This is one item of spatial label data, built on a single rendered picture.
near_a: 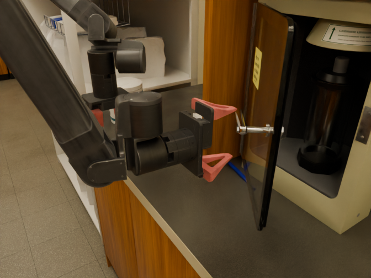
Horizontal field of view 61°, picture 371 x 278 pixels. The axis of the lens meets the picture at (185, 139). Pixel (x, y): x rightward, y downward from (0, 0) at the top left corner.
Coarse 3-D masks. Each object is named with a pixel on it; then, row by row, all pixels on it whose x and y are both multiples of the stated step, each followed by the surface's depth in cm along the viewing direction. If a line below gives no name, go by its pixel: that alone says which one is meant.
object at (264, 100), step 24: (264, 24) 59; (288, 24) 43; (264, 48) 59; (288, 48) 44; (264, 72) 58; (264, 96) 58; (264, 120) 57; (264, 144) 57; (264, 168) 56; (264, 192) 57
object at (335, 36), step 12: (324, 24) 62; (336, 24) 60; (348, 24) 58; (360, 24) 58; (312, 36) 64; (324, 36) 61; (336, 36) 60; (348, 36) 58; (360, 36) 58; (336, 48) 60; (348, 48) 59; (360, 48) 58
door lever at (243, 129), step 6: (234, 114) 63; (240, 114) 60; (240, 120) 57; (240, 126) 55; (246, 126) 55; (252, 126) 55; (258, 126) 55; (264, 126) 55; (240, 132) 55; (246, 132) 55; (252, 132) 55; (258, 132) 55; (264, 132) 55
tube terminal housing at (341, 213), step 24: (264, 0) 69; (288, 0) 64; (312, 0) 60; (336, 0) 56; (360, 0) 52; (360, 120) 58; (360, 144) 59; (360, 168) 60; (288, 192) 78; (312, 192) 72; (360, 192) 65; (336, 216) 68; (360, 216) 71
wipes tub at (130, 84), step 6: (120, 78) 118; (126, 78) 118; (132, 78) 118; (120, 84) 112; (126, 84) 112; (132, 84) 112; (138, 84) 112; (126, 90) 109; (132, 90) 110; (138, 90) 112; (114, 114) 115; (114, 120) 116
